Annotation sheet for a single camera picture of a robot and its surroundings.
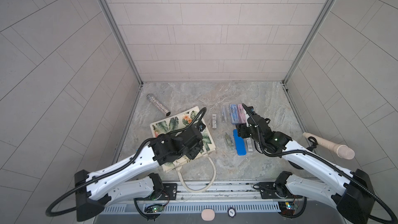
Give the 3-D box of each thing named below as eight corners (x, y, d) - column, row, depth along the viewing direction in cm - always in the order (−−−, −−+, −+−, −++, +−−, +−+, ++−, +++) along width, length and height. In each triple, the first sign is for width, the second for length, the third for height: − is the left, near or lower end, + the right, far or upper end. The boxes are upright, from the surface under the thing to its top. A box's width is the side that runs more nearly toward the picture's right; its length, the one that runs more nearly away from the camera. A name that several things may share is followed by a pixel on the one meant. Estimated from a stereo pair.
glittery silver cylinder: (147, 98, 108) (146, 95, 105) (151, 96, 109) (149, 93, 106) (167, 117, 98) (166, 114, 95) (170, 114, 100) (169, 111, 97)
